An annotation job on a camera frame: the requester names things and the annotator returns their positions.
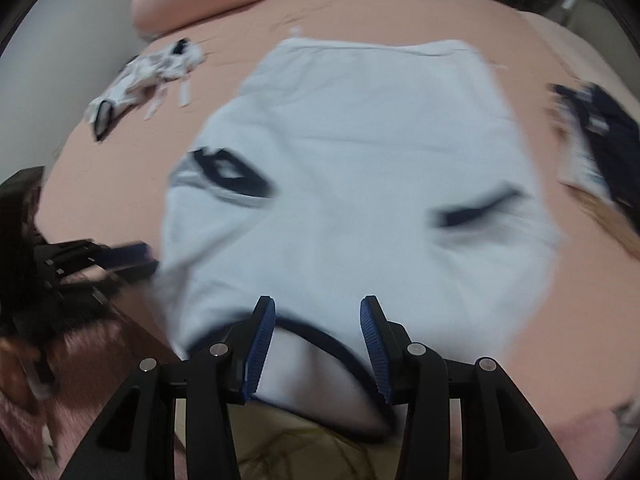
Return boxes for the small white navy garment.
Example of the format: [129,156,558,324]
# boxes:
[85,38,205,142]

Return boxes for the folded navy garment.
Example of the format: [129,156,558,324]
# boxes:
[549,84,639,217]

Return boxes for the folded tan garment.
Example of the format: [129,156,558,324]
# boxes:
[566,185,640,259]

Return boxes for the grey padded headboard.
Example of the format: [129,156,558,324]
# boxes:
[565,0,639,63]

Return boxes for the light pink blanket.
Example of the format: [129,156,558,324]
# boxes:
[520,11,639,122]

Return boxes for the pink bed sheet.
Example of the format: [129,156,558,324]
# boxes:
[37,0,639,426]

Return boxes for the white shirt navy trim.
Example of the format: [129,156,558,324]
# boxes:
[153,38,560,442]

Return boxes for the person pink clothing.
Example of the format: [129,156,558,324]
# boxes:
[0,299,187,480]

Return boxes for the folded white printed garment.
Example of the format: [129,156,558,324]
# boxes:
[558,104,613,206]

